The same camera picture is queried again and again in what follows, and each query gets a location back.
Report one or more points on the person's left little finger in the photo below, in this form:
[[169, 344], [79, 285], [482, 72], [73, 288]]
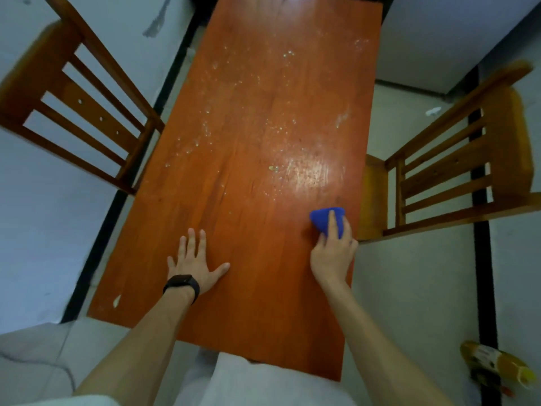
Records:
[[171, 264]]

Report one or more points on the black wrist watch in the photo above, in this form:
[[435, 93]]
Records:
[[182, 283]]

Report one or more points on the yellow spray bottle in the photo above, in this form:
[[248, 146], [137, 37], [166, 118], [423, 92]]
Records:
[[494, 364]]

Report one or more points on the person's white clothing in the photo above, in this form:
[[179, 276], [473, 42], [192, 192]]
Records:
[[236, 382]]

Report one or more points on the person's right forearm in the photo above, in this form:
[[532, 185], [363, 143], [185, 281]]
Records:
[[380, 355]]

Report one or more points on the orange wooden table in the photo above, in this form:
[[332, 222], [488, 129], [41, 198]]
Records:
[[258, 173]]

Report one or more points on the person's right thumb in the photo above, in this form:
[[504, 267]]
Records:
[[320, 242]]

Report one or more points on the blue cleaning cloth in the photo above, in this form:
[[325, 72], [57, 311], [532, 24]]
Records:
[[324, 218]]

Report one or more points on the wooden slat-back chair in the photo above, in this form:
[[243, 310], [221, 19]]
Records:
[[72, 97], [456, 160]]

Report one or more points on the person's right hand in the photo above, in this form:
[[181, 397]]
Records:
[[332, 257]]

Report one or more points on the person's left middle finger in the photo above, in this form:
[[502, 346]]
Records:
[[191, 243]]

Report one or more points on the person's left forearm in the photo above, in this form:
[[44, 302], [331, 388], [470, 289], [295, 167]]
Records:
[[139, 348]]

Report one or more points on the person's left thumb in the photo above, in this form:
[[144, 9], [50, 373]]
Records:
[[219, 271]]

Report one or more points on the person's left hand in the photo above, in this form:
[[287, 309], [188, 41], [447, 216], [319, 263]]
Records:
[[193, 268]]

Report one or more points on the person's right middle finger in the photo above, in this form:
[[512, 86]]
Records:
[[347, 229]]

